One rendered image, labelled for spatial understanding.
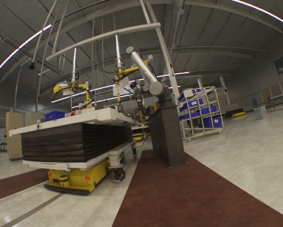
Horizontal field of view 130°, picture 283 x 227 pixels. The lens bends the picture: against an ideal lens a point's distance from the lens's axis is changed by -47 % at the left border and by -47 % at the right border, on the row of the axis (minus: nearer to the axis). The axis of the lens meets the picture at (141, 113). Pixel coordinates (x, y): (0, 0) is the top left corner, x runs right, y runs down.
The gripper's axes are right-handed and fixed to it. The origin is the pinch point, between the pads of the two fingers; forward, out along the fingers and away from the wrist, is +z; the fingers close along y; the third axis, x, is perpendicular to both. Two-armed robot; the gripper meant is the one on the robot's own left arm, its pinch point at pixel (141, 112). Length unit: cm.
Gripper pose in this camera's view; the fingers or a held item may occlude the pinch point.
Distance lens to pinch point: 189.2
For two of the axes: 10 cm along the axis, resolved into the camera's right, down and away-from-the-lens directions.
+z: 1.6, 9.8, -1.3
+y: 9.9, -1.5, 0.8
